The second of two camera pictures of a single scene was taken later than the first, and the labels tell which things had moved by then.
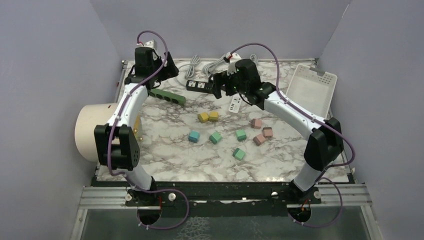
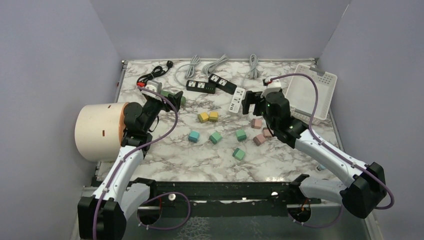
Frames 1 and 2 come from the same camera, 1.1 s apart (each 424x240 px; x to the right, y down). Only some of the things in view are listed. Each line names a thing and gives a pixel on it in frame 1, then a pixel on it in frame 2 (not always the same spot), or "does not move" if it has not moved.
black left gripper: (167, 71) -> (176, 99)
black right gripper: (221, 79) -> (252, 98)
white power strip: (235, 105) does not move
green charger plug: (241, 135) does not move
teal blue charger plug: (193, 136) does not move
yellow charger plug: (203, 117) does not move
